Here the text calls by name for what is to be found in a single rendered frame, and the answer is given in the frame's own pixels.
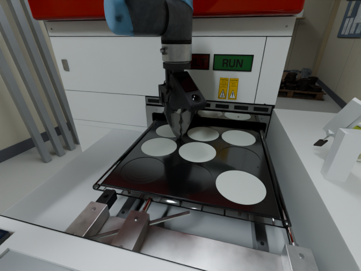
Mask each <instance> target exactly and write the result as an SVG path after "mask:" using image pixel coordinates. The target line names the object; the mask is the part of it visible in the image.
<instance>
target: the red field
mask: <svg viewBox="0 0 361 271"><path fill-rule="evenodd" d="M190 63H191V68H201V69H208V55H192V60H191V61H190Z"/></svg>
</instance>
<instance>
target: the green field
mask: <svg viewBox="0 0 361 271"><path fill-rule="evenodd" d="M251 62H252V56H225V55H215V61H214V69H230V70H250V68H251Z"/></svg>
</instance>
